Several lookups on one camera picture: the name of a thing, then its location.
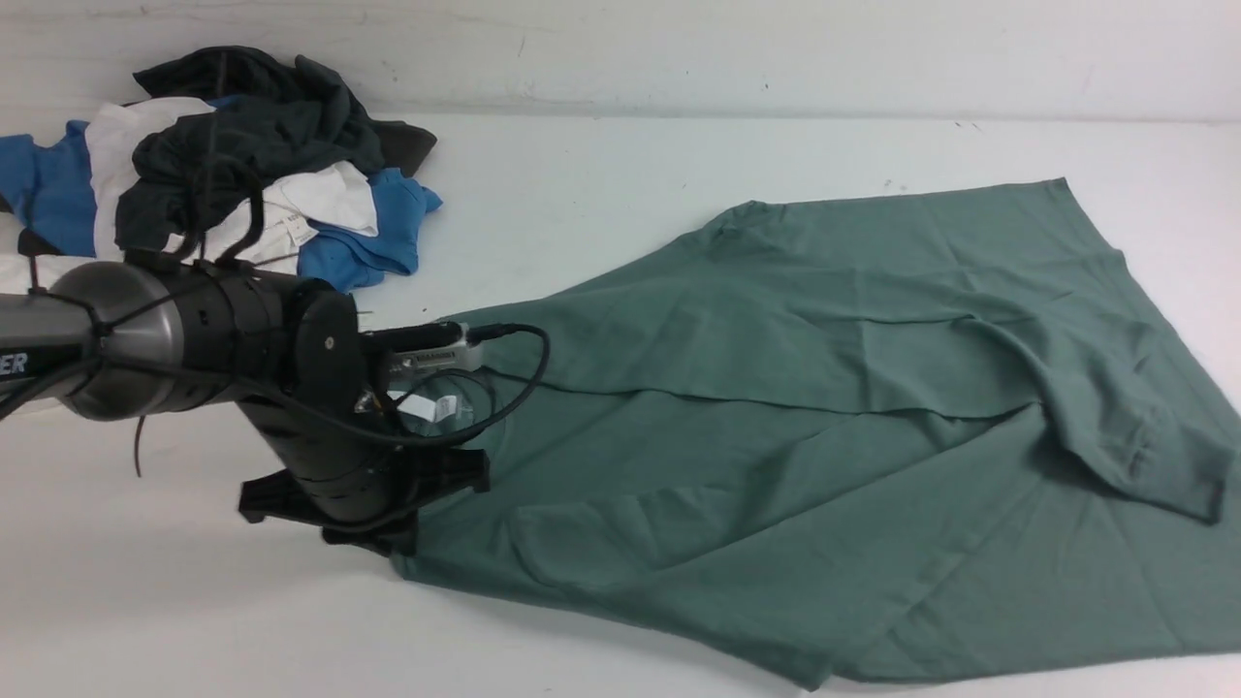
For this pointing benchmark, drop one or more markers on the dark grey shirt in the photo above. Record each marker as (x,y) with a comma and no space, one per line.
(283,120)

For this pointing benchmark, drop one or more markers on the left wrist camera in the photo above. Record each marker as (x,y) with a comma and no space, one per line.
(403,353)

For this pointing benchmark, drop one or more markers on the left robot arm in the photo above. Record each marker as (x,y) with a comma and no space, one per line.
(114,342)

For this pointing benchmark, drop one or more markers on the white shirt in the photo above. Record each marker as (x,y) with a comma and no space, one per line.
(158,333)

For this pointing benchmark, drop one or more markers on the blue shirt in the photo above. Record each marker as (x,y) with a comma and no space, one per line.
(378,242)

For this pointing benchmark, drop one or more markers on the green long-sleeve top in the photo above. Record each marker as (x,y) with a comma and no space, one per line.
(910,439)

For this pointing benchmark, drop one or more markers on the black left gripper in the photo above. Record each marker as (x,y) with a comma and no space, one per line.
(362,494)

